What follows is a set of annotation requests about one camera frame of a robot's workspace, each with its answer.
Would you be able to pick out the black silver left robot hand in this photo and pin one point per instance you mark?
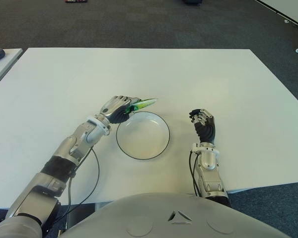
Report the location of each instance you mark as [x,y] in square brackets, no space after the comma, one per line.
[114,109]

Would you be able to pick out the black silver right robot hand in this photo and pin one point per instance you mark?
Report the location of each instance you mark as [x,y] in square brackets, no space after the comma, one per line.
[206,127]

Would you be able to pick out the green toothpaste tube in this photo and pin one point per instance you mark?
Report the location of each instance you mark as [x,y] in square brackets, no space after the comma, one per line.
[144,104]

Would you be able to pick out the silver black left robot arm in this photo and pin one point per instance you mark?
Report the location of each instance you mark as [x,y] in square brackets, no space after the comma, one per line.
[64,153]

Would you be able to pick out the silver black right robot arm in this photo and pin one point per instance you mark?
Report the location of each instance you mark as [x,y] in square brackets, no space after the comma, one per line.
[209,162]

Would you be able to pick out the white plate with black rim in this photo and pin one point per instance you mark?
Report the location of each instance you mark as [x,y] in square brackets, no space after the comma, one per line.
[144,136]

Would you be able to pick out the grey robot torso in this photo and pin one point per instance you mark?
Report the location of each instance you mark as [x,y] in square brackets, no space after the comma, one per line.
[176,218]

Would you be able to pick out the grey table leg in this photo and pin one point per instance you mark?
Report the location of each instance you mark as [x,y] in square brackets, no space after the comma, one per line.
[82,213]

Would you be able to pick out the white side table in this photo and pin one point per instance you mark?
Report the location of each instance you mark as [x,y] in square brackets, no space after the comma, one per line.
[1,70]

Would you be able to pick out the white table with black edge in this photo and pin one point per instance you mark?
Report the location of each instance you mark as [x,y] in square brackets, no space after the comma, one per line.
[290,8]

